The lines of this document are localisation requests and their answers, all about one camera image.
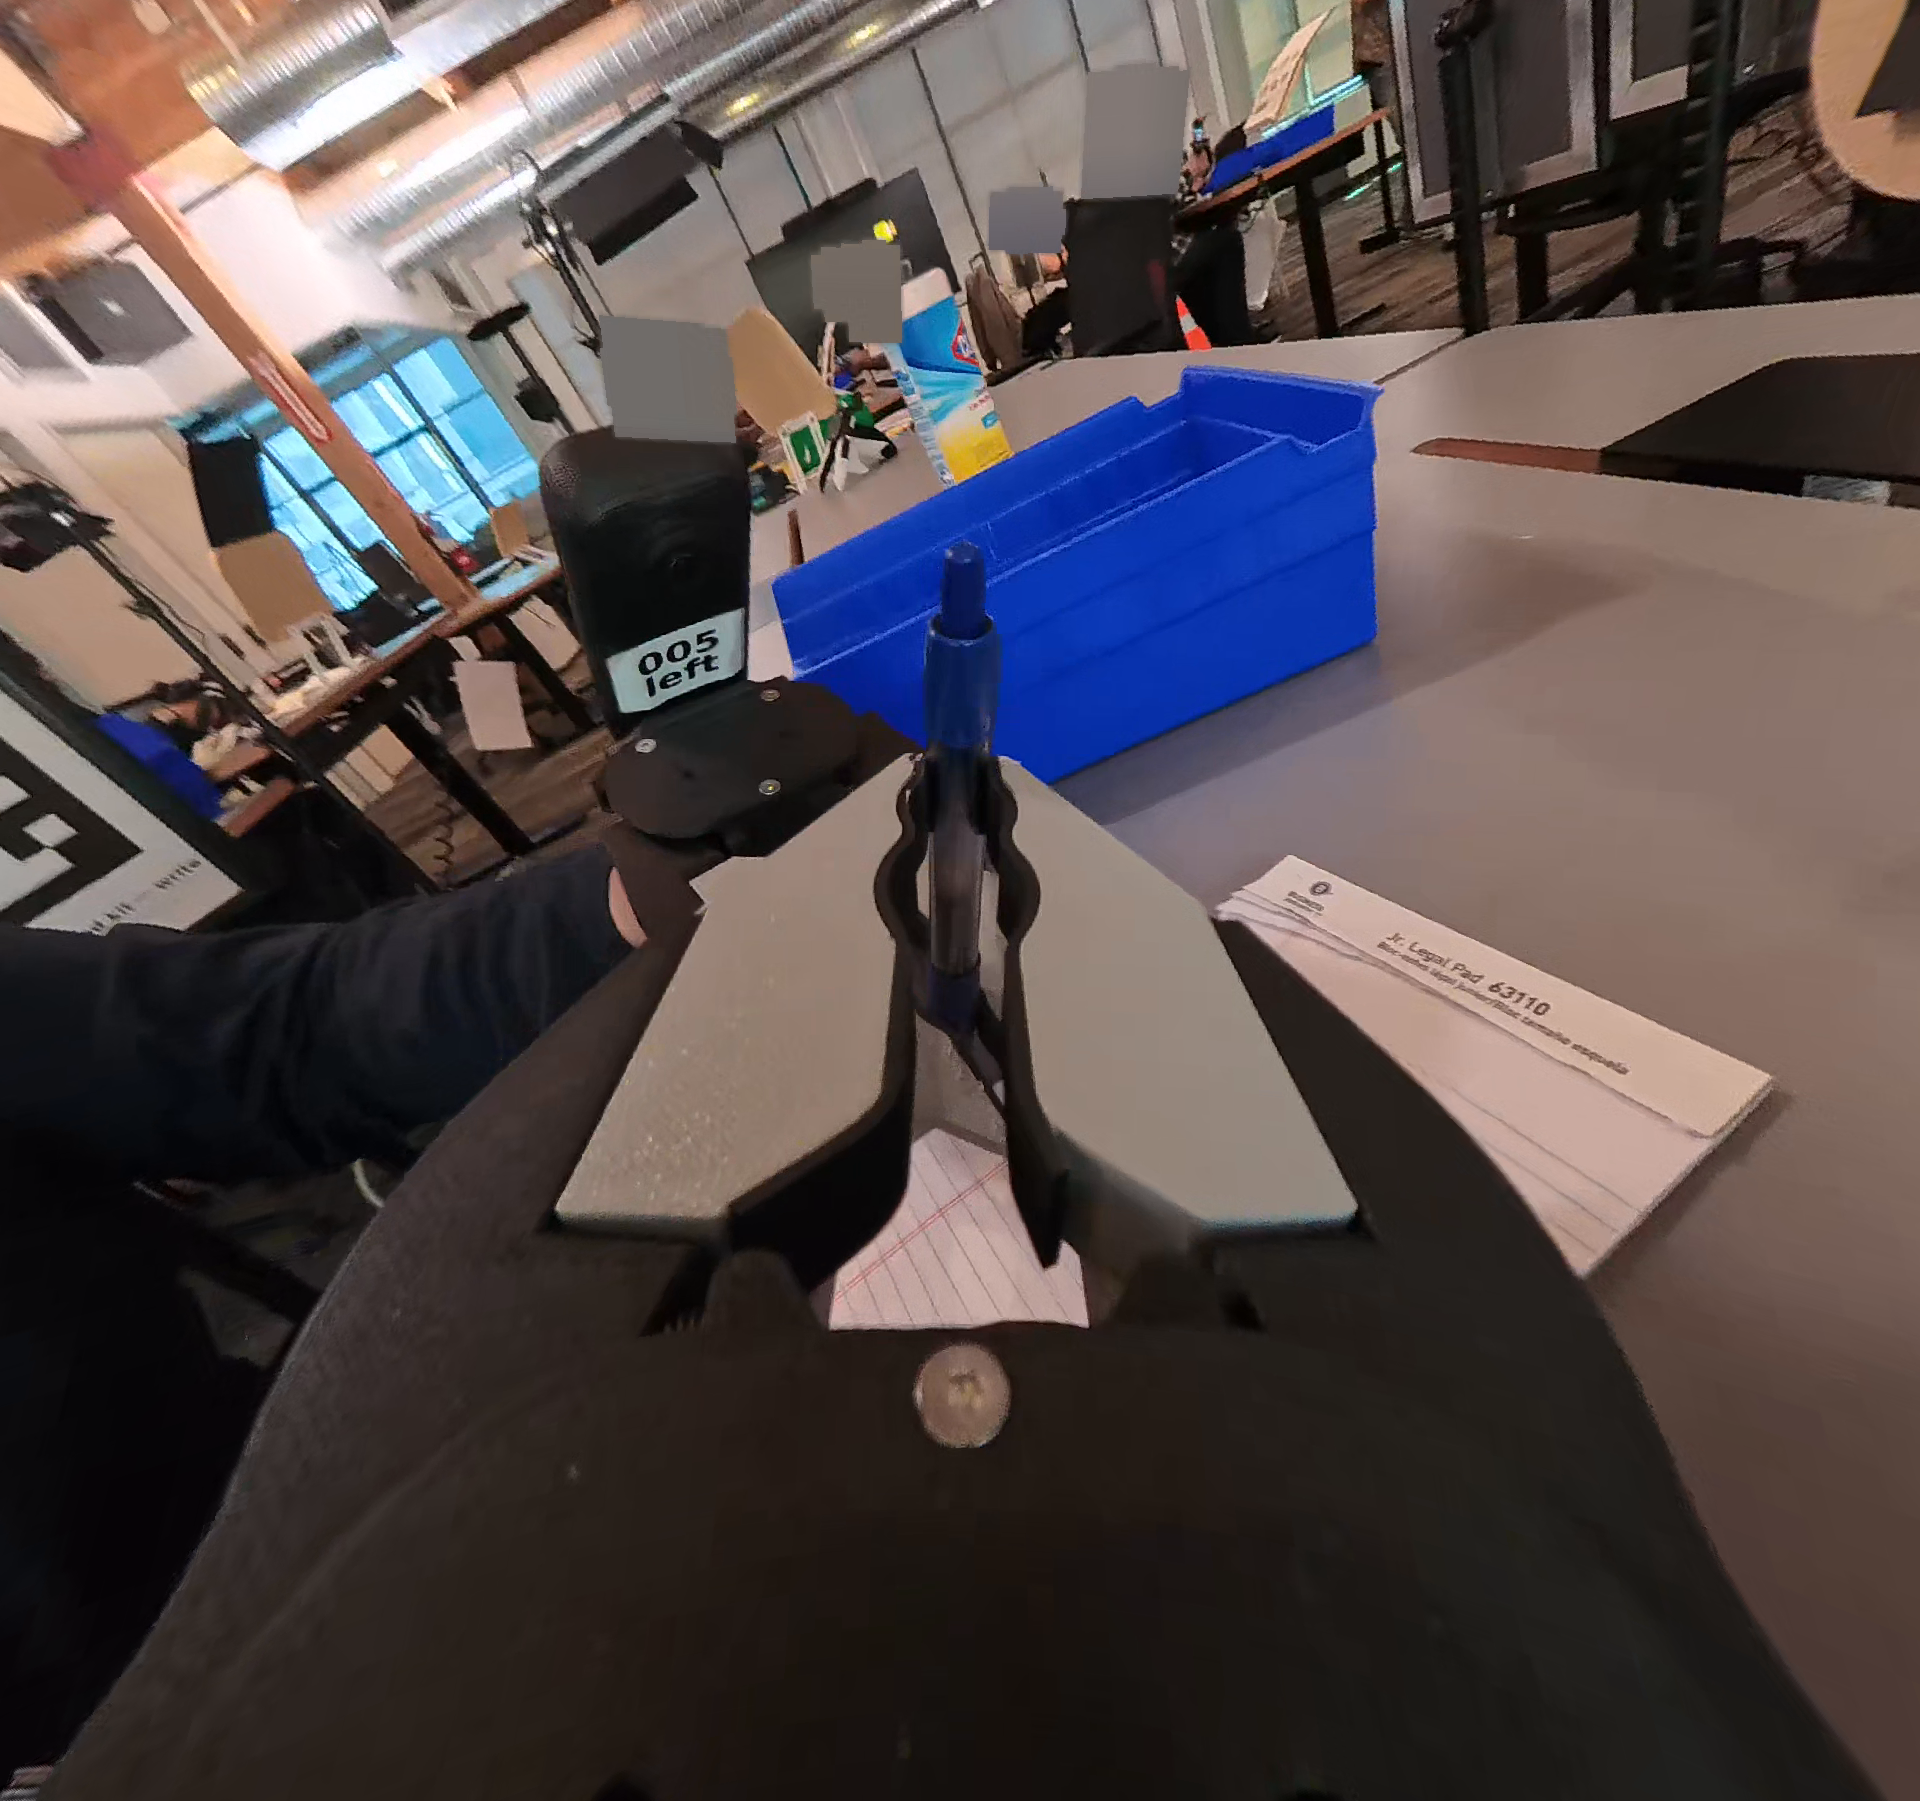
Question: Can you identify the blue ballpoint pen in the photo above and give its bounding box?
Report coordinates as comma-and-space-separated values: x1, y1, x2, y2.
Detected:
919, 540, 1009, 1031

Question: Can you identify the black white marker board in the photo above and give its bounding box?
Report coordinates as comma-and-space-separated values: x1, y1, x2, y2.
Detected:
0, 684, 253, 933

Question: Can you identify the white paper sheet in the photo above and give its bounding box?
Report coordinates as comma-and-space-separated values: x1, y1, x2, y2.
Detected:
454, 658, 537, 753

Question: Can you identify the black light panel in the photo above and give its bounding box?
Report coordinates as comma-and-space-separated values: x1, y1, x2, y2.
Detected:
188, 437, 283, 551
29, 256, 198, 365

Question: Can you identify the brown standing table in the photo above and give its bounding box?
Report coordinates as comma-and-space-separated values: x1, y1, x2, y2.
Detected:
1176, 107, 1405, 341

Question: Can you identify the black desk mat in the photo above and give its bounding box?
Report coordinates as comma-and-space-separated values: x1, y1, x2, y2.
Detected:
1599, 354, 1920, 495

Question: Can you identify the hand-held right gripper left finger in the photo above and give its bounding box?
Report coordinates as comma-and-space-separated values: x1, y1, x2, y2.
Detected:
552, 762, 925, 1288

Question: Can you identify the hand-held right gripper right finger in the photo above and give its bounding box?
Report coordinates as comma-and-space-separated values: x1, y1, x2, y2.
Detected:
979, 758, 1364, 1274

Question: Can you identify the wooden work table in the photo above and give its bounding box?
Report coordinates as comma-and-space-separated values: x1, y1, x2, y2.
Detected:
224, 540, 603, 858

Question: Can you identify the wooden post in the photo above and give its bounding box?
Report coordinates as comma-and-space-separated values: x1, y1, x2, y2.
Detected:
46, 135, 475, 612

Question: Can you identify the blue plastic bin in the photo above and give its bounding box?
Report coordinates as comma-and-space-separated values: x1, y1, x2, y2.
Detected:
773, 364, 1387, 786

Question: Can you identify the person's left forearm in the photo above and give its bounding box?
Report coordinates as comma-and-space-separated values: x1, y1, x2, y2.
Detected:
0, 841, 632, 1190

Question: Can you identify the wipes canister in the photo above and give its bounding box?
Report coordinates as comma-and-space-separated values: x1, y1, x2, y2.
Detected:
898, 268, 1004, 486

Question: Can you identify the grey desk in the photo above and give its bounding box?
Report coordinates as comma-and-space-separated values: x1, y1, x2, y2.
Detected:
1050, 443, 1920, 1801

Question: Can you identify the white lined legal pad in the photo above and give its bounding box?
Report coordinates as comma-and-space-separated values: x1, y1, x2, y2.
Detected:
827, 857, 1775, 1330

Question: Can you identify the beige round object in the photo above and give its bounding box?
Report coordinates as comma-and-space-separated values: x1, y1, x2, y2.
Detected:
1808, 0, 1920, 201

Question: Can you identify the brown cardboard piece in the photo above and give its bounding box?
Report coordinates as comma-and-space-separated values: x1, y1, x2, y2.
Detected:
727, 308, 839, 434

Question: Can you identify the blue storage bin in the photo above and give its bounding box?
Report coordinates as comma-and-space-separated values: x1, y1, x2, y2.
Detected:
1208, 107, 1340, 190

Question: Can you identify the silver ventilation duct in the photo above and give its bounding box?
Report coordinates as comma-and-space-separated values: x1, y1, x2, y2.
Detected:
181, 0, 1186, 174
323, 0, 1218, 281

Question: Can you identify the black softbox light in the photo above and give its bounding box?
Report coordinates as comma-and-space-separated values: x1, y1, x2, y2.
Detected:
546, 129, 704, 268

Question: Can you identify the black stand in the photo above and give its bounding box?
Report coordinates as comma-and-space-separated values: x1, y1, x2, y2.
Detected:
1432, 8, 1502, 333

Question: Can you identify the person's dark clothing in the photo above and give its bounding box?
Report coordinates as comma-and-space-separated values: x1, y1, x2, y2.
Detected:
0, 1172, 400, 1801

